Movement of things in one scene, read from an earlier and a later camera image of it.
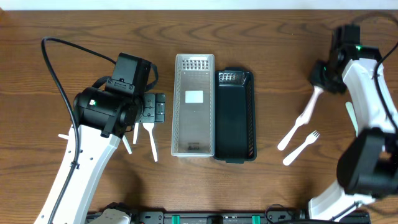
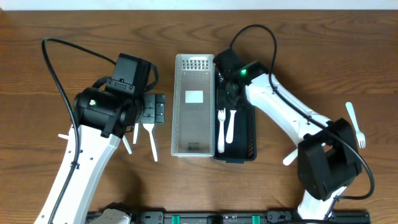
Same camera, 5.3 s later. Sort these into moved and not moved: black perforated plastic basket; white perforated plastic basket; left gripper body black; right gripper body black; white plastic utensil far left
Moved: right gripper body black
Not moved: white plastic utensil far left; left gripper body black; white perforated plastic basket; black perforated plastic basket
